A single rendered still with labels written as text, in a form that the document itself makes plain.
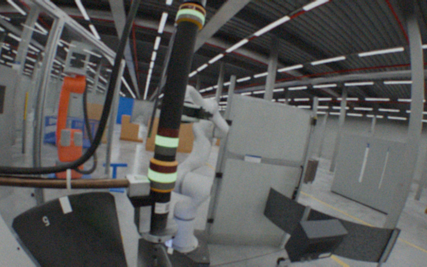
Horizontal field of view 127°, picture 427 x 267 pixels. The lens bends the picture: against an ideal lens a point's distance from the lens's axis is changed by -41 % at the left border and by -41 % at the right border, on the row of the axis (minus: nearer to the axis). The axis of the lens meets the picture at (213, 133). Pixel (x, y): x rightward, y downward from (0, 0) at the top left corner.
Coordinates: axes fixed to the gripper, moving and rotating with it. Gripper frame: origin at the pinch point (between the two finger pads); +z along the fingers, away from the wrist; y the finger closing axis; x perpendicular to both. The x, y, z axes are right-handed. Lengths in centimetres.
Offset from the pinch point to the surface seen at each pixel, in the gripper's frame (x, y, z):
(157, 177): -10.9, 0.4, 21.0
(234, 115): 10, -46, -160
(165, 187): -12.2, -0.9, 20.9
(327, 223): -40, -73, -18
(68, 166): -9.9, 10.8, 27.0
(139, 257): -45.2, 7.0, 2.2
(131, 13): 10.5, 7.2, 24.5
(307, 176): -129, -426, -504
